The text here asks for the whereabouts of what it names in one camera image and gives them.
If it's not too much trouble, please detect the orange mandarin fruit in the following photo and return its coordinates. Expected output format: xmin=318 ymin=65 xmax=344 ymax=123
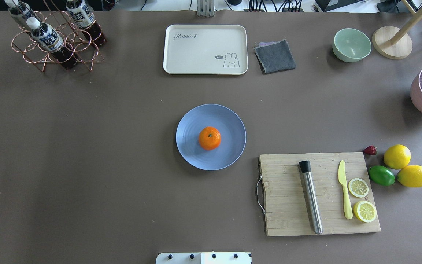
xmin=198 ymin=126 xmax=221 ymax=151

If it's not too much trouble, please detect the blue round plate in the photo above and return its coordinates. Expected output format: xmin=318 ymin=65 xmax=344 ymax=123
xmin=175 ymin=104 xmax=247 ymax=171

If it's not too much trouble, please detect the cream rabbit tray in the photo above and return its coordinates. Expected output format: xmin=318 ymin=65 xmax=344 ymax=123
xmin=163 ymin=25 xmax=248 ymax=75

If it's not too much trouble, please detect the grey folded cloth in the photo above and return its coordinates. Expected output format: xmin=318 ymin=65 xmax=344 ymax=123
xmin=253 ymin=39 xmax=296 ymax=74

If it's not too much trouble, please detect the steel muddler black tip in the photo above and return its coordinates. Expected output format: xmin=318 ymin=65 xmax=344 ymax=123
xmin=299 ymin=160 xmax=323 ymax=235

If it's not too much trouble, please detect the wooden cutting board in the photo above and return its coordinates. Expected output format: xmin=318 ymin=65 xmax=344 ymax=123
xmin=259 ymin=152 xmax=381 ymax=237

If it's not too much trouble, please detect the yellow plastic knife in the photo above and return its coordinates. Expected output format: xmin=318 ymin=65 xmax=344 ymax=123
xmin=338 ymin=160 xmax=353 ymax=219

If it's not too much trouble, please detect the upper lemon slice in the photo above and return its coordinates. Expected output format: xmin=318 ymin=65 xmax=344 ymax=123
xmin=347 ymin=178 xmax=370 ymax=198

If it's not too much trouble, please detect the red strawberry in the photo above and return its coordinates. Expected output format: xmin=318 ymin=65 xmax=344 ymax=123
xmin=362 ymin=145 xmax=377 ymax=155

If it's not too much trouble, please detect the mint green bowl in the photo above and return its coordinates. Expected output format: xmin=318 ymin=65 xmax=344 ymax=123
xmin=332 ymin=28 xmax=372 ymax=62

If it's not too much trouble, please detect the lower lemon half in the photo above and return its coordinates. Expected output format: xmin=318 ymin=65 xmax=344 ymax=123
xmin=353 ymin=201 xmax=377 ymax=223

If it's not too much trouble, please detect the green lime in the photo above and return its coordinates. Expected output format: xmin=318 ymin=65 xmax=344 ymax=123
xmin=368 ymin=165 xmax=395 ymax=186

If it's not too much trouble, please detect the tea bottle right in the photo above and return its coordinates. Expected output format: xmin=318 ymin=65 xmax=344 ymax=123
xmin=65 ymin=0 xmax=107 ymax=47

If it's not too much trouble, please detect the tea bottle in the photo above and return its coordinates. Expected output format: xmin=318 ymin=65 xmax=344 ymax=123
xmin=26 ymin=17 xmax=77 ymax=69
xmin=65 ymin=0 xmax=107 ymax=47
xmin=5 ymin=0 xmax=40 ymax=29

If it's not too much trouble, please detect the upper whole lemon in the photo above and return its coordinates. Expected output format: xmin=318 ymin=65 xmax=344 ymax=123
xmin=383 ymin=145 xmax=411 ymax=169

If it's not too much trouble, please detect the whole lemon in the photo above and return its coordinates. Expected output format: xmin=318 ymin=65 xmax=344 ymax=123
xmin=383 ymin=145 xmax=411 ymax=169
xmin=397 ymin=165 xmax=422 ymax=188

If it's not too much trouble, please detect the tea bottle middle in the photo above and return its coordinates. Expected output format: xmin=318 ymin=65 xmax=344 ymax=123
xmin=26 ymin=17 xmax=77 ymax=69

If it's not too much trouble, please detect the wooden cup stand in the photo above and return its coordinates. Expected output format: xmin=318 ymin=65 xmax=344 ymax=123
xmin=372 ymin=0 xmax=422 ymax=60

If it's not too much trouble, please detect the lower whole lemon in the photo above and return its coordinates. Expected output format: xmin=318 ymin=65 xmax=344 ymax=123
xmin=397 ymin=165 xmax=422 ymax=188

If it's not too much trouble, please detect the tea bottle left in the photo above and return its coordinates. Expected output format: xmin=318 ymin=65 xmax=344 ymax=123
xmin=5 ymin=0 xmax=40 ymax=29

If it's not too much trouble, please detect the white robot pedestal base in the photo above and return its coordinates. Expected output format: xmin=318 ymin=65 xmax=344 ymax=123
xmin=155 ymin=251 xmax=252 ymax=264

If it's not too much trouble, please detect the copper wire bottle rack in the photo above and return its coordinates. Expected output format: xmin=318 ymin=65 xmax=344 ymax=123
xmin=5 ymin=0 xmax=107 ymax=72

